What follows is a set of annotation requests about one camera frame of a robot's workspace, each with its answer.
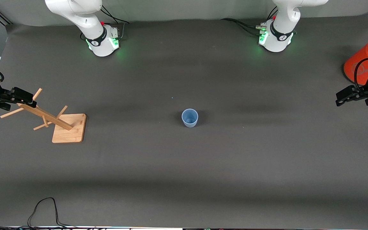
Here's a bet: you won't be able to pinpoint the thin black looped cable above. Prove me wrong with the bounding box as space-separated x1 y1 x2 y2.
27 197 76 229

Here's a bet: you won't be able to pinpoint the wooden cup rack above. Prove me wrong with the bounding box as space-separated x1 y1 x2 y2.
0 88 87 143

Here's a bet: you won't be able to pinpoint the orange canister with grey lid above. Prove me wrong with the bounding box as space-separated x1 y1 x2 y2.
343 34 368 85

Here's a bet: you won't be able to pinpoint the black left arm base cables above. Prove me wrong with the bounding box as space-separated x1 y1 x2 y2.
220 6 279 36

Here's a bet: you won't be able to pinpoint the light blue plastic cup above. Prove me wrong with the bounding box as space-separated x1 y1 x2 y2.
181 108 199 128

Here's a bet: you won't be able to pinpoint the black right arm base cables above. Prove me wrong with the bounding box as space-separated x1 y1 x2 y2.
80 5 130 41

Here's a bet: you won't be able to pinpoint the dark grey table mat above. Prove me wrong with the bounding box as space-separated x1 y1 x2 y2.
0 11 368 229

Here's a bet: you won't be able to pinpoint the black arm base cables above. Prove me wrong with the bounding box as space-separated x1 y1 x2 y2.
220 6 279 36
80 5 130 41

